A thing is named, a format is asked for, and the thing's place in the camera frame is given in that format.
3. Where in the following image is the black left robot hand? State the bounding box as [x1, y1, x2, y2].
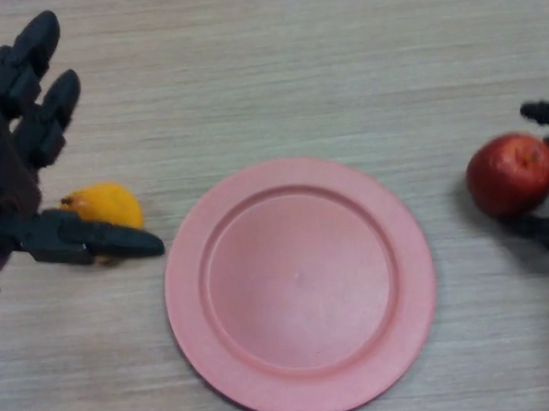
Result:
[0, 4, 167, 276]

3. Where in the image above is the red apple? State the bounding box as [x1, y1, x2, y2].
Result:
[463, 130, 549, 220]

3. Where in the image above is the pink round plate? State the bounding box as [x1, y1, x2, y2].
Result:
[157, 150, 443, 411]

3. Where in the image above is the yellow pear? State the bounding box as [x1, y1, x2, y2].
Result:
[57, 179, 147, 268]

